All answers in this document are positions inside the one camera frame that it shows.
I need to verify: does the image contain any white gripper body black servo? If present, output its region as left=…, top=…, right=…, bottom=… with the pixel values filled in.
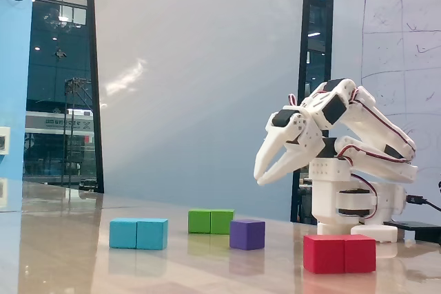
left=265, top=104, right=329, bottom=158

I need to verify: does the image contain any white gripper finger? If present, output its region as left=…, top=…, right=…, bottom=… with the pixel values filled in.
left=256, top=142, right=322, bottom=186
left=253, top=131, right=294, bottom=182

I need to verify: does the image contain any purple cube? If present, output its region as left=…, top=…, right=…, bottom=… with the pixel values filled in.
left=229, top=218, right=267, bottom=251

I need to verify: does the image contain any green block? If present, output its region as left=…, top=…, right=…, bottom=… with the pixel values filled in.
left=187, top=208, right=236, bottom=235

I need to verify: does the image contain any red block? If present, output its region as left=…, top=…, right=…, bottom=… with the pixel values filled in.
left=302, top=233, right=378, bottom=275

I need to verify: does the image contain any light blue block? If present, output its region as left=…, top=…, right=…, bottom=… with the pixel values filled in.
left=109, top=218, right=170, bottom=251

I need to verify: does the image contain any whiteboard with pen drawings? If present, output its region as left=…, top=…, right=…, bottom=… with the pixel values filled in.
left=329, top=0, right=441, bottom=205

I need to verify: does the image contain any flat black box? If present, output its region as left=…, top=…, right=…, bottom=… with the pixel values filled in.
left=382, top=220, right=441, bottom=242

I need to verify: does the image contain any black window frame post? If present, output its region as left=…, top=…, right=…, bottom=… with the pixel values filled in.
left=289, top=0, right=336, bottom=223

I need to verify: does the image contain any black plug cable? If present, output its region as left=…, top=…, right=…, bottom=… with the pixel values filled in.
left=405, top=194, right=441, bottom=213

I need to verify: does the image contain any black door frame post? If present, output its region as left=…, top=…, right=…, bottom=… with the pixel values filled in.
left=84, top=0, right=105, bottom=194

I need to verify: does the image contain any white wall socket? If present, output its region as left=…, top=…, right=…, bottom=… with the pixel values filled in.
left=0, top=126, right=12, bottom=156

